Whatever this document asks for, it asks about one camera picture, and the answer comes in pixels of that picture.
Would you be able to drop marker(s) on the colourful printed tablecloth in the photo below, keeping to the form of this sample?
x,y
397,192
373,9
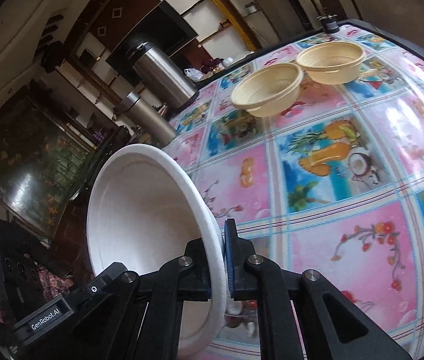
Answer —
x,y
334,182

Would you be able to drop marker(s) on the fish tank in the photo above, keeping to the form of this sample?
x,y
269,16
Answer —
x,y
40,165

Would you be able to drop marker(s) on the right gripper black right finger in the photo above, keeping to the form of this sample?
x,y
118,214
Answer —
x,y
301,316

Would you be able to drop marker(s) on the beige plastic bowl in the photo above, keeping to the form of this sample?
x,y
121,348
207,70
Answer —
x,y
268,91
332,63

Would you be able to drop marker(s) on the black television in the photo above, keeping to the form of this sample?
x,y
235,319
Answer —
x,y
163,27

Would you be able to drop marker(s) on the tall stainless steel thermos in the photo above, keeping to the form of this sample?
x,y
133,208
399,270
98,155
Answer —
x,y
161,76

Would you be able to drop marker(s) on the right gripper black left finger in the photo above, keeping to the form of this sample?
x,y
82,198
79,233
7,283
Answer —
x,y
120,314

